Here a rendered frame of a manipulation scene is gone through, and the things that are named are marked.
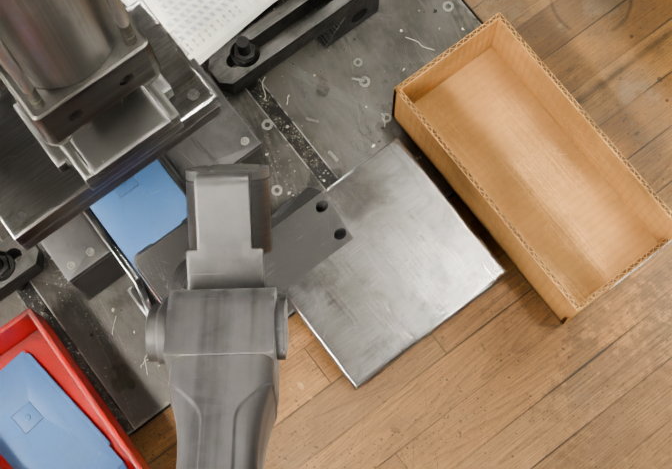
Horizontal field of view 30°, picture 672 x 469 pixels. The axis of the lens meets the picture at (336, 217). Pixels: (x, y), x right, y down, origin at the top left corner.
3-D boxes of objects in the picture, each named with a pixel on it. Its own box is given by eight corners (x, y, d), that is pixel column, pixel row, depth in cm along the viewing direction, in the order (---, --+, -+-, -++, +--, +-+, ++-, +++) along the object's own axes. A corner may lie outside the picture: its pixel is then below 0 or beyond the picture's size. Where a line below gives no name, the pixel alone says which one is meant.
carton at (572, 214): (561, 327, 113) (576, 311, 105) (391, 117, 118) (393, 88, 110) (670, 243, 114) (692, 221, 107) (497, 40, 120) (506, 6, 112)
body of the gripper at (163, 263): (199, 205, 95) (220, 217, 88) (272, 311, 98) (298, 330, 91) (129, 256, 94) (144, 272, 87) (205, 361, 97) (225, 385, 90)
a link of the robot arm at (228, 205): (163, 165, 88) (136, 185, 76) (286, 162, 88) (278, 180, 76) (172, 327, 90) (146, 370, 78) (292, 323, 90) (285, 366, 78)
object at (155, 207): (161, 304, 104) (156, 296, 101) (58, 164, 107) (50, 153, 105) (229, 254, 105) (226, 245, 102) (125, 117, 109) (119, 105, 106)
